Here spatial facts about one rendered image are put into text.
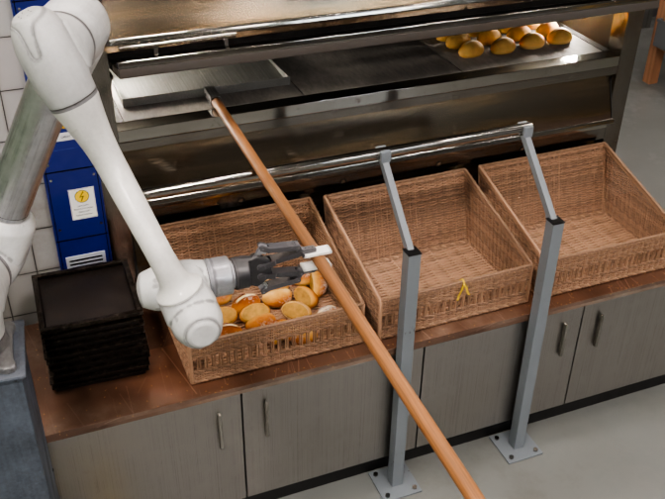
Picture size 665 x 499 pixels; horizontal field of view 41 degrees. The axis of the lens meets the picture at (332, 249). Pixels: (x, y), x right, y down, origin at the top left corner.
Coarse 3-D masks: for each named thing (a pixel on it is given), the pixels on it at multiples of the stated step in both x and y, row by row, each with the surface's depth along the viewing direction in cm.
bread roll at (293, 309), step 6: (282, 306) 282; (288, 306) 281; (294, 306) 281; (300, 306) 280; (306, 306) 280; (282, 312) 282; (288, 312) 281; (294, 312) 280; (300, 312) 280; (306, 312) 279; (288, 318) 281; (294, 318) 280
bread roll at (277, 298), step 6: (264, 294) 287; (270, 294) 286; (276, 294) 285; (282, 294) 286; (288, 294) 287; (264, 300) 286; (270, 300) 286; (276, 300) 286; (282, 300) 286; (288, 300) 287; (270, 306) 287; (276, 306) 286
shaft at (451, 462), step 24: (240, 144) 252; (264, 168) 239; (288, 216) 220; (312, 240) 211; (336, 288) 195; (360, 312) 188; (360, 336) 184; (384, 360) 176; (408, 384) 170; (408, 408) 166; (432, 432) 160; (456, 456) 155; (456, 480) 152
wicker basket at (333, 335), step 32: (192, 224) 284; (224, 224) 289; (256, 224) 293; (288, 224) 297; (320, 224) 290; (192, 256) 288; (256, 288) 298; (352, 288) 273; (288, 320) 260; (320, 320) 265; (192, 352) 253; (224, 352) 270; (256, 352) 262; (288, 352) 267; (320, 352) 271
